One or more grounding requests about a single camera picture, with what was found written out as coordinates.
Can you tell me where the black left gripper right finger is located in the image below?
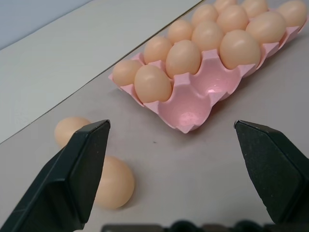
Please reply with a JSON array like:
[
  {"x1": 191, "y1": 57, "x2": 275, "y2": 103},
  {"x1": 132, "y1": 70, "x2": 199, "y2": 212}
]
[{"x1": 233, "y1": 119, "x2": 309, "y2": 225}]

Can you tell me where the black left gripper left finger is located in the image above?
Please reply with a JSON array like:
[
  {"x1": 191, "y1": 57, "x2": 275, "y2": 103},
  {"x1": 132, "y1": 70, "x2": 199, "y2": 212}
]
[{"x1": 7, "y1": 119, "x2": 112, "y2": 232}]

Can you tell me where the beige egg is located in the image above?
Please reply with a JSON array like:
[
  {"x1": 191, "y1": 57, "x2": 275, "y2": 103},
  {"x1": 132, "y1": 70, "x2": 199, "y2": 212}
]
[
  {"x1": 219, "y1": 29, "x2": 261, "y2": 70},
  {"x1": 134, "y1": 65, "x2": 172, "y2": 102},
  {"x1": 245, "y1": 11, "x2": 287, "y2": 45},
  {"x1": 276, "y1": 0, "x2": 307, "y2": 28},
  {"x1": 216, "y1": 4, "x2": 249, "y2": 34},
  {"x1": 93, "y1": 155, "x2": 135, "y2": 210},
  {"x1": 112, "y1": 59, "x2": 142, "y2": 86},
  {"x1": 241, "y1": 0, "x2": 269, "y2": 18},
  {"x1": 165, "y1": 40, "x2": 202, "y2": 79},
  {"x1": 167, "y1": 19, "x2": 194, "y2": 45},
  {"x1": 143, "y1": 36, "x2": 173, "y2": 65},
  {"x1": 191, "y1": 3, "x2": 219, "y2": 25},
  {"x1": 54, "y1": 116, "x2": 92, "y2": 149},
  {"x1": 192, "y1": 20, "x2": 225, "y2": 52}
]

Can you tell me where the pink egg carton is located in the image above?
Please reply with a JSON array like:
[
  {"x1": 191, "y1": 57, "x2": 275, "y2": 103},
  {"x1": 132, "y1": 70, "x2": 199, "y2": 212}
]
[{"x1": 108, "y1": 7, "x2": 306, "y2": 134}]

